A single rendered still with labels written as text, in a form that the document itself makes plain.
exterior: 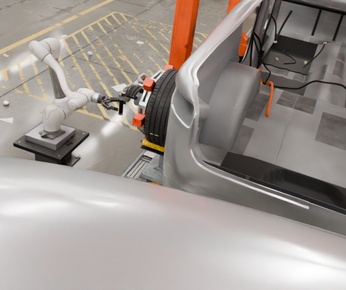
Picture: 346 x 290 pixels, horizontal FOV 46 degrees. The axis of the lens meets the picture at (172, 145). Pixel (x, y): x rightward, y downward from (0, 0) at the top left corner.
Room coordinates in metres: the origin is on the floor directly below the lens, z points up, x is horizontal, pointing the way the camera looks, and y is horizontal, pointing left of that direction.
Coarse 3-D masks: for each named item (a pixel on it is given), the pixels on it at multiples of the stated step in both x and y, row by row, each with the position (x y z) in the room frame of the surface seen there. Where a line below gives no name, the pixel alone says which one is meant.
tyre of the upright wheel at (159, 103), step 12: (168, 72) 3.03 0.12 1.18; (156, 84) 2.90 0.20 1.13; (168, 84) 2.90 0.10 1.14; (156, 96) 2.82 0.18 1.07; (168, 96) 2.81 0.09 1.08; (156, 108) 2.76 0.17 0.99; (168, 108) 2.74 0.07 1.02; (156, 120) 2.72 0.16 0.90; (156, 132) 2.72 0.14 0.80; (156, 144) 2.85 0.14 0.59
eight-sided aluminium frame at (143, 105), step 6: (162, 72) 3.14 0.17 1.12; (150, 78) 3.00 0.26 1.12; (156, 78) 3.01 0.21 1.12; (144, 96) 2.88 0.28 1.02; (150, 96) 2.89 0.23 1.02; (144, 102) 2.84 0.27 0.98; (138, 108) 2.83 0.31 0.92; (144, 108) 2.82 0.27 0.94; (144, 114) 2.82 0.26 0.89; (144, 132) 2.95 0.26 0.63
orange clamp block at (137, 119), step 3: (138, 114) 2.81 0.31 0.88; (141, 114) 2.82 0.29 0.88; (135, 117) 2.75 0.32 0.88; (138, 117) 2.76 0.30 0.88; (141, 117) 2.77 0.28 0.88; (144, 117) 2.78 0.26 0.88; (135, 120) 2.74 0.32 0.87; (138, 120) 2.73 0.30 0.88; (141, 120) 2.73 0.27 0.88; (144, 120) 2.78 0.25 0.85; (132, 123) 2.75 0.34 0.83; (135, 123) 2.74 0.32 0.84; (138, 123) 2.73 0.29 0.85; (141, 123) 2.73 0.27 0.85; (144, 123) 2.78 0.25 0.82; (138, 126) 2.73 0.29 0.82; (141, 126) 2.74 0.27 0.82
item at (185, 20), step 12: (180, 0) 3.54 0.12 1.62; (192, 0) 3.51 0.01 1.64; (180, 12) 3.54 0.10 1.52; (192, 12) 3.51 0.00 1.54; (180, 24) 3.53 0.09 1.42; (192, 24) 3.56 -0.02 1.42; (180, 36) 3.53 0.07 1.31; (192, 36) 3.61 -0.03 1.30; (180, 48) 3.52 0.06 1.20; (180, 60) 3.52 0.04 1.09
